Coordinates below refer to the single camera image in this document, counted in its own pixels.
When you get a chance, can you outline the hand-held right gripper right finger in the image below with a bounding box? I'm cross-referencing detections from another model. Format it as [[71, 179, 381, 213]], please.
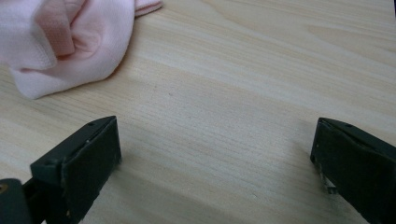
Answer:
[[309, 117, 396, 224]]

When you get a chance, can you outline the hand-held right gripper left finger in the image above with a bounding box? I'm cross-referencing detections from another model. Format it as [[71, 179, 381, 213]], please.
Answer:
[[30, 115, 122, 224]]

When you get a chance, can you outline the pink sock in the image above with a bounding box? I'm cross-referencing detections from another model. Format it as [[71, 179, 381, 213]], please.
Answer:
[[0, 0, 163, 101]]

